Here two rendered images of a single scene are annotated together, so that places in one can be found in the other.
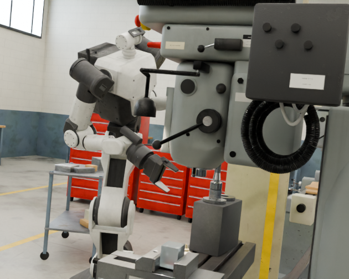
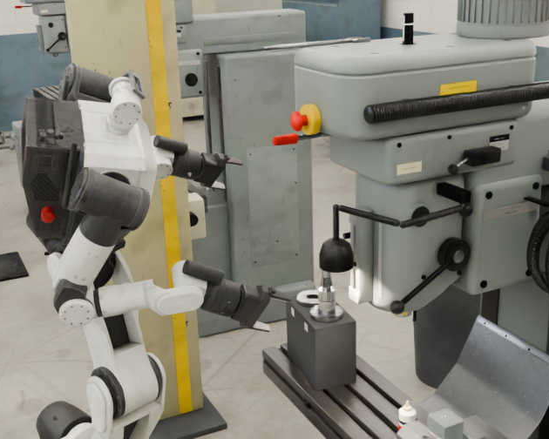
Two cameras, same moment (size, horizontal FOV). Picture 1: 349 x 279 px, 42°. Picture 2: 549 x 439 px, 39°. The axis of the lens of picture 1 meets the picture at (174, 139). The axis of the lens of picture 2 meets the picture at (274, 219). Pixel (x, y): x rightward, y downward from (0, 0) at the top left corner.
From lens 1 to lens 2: 1.50 m
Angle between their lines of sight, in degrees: 48
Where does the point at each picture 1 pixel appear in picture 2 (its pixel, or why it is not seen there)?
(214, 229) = (348, 352)
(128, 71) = (151, 162)
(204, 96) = (439, 223)
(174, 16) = (410, 128)
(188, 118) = (422, 256)
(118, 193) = (138, 355)
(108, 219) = (141, 401)
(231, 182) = not seen: hidden behind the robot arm
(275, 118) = (524, 227)
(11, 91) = not seen: outside the picture
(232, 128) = (481, 254)
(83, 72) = (112, 199)
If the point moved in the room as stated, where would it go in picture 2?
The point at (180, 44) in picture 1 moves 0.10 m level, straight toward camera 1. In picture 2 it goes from (416, 164) to (461, 172)
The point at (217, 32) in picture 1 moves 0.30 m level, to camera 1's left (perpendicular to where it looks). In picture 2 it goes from (460, 139) to (370, 172)
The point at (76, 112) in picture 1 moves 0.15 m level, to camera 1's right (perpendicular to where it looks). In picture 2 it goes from (91, 266) to (145, 246)
